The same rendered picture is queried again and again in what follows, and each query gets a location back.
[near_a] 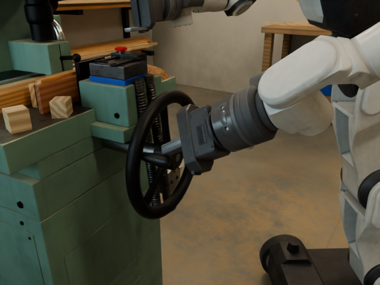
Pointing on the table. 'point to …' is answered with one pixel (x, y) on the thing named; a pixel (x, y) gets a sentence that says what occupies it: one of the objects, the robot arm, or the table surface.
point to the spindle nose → (39, 19)
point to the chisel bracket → (40, 56)
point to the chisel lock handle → (72, 57)
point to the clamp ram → (83, 70)
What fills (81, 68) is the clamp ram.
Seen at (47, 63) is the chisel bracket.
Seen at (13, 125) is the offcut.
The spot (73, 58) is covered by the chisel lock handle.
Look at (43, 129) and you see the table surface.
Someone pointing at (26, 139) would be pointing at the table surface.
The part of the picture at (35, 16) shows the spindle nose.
